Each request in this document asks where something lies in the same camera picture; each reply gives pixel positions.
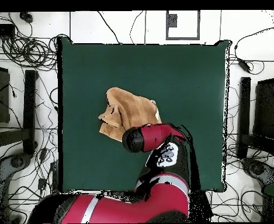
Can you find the grey caster leg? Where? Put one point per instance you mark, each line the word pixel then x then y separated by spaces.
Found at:
pixel 1 172
pixel 258 169

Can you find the small black floor object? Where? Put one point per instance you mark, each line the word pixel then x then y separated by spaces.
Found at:
pixel 26 17

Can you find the black power adapter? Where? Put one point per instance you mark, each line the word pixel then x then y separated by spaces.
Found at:
pixel 243 64

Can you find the tan terry towel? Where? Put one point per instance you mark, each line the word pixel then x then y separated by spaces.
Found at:
pixel 132 109

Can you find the black power strip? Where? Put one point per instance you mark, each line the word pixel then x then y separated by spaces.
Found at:
pixel 55 179

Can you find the grey square floor frame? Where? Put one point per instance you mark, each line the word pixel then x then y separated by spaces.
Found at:
pixel 183 38

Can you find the dark green table cloth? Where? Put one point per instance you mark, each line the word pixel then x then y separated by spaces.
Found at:
pixel 92 70

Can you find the black flat box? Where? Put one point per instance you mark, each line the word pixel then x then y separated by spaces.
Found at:
pixel 1 30

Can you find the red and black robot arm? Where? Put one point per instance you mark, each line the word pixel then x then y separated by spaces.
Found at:
pixel 155 137

